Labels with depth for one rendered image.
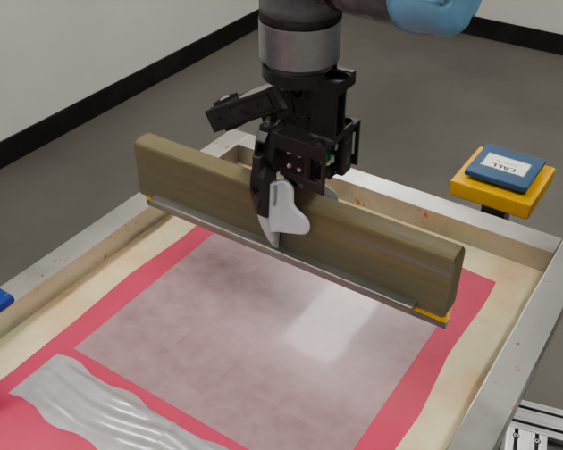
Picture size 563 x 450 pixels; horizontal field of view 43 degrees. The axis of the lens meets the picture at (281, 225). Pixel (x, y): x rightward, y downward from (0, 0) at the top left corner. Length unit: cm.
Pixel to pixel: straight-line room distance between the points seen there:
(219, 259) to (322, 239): 25
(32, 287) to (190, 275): 20
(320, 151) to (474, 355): 33
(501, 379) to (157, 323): 40
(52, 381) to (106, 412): 8
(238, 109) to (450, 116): 274
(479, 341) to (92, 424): 45
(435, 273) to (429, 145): 249
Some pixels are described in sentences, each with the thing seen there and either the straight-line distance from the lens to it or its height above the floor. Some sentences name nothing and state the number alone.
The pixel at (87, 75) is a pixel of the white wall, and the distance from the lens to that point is 336.
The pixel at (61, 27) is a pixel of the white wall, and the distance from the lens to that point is 321.
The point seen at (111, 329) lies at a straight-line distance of 89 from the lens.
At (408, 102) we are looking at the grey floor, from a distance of 352.
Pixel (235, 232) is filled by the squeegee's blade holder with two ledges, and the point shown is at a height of 108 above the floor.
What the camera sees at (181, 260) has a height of 96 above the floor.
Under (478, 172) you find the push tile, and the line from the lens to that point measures 115.
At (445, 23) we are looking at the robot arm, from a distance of 56.
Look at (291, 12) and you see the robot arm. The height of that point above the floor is 135.
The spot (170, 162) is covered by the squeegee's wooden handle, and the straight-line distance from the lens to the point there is 84.
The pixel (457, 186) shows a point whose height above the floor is 95.
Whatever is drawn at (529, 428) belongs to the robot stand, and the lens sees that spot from 177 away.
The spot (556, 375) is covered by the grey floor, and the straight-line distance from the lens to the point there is 223.
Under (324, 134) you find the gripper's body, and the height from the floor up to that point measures 124.
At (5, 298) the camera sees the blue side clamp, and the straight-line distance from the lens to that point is 89.
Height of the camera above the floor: 157
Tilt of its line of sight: 37 degrees down
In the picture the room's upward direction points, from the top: straight up
